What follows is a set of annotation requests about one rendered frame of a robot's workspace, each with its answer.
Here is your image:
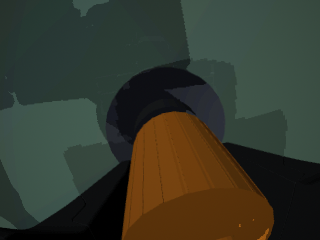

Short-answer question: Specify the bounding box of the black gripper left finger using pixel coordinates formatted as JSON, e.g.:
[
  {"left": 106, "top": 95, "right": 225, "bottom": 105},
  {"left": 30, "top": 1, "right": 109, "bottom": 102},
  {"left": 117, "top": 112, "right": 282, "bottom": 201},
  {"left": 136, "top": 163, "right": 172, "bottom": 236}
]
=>
[{"left": 0, "top": 160, "right": 131, "bottom": 240}]

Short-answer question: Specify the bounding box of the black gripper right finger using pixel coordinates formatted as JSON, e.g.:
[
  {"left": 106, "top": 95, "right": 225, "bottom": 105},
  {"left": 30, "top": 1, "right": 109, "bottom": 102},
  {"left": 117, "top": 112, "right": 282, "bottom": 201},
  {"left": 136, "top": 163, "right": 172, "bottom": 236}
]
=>
[{"left": 223, "top": 143, "right": 320, "bottom": 240}]

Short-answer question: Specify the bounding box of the orange knob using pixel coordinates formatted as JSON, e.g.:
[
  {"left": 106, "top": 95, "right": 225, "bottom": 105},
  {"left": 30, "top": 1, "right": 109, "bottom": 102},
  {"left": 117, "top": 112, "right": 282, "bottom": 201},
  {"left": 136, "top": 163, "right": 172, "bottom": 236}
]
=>
[{"left": 121, "top": 112, "right": 275, "bottom": 240}]

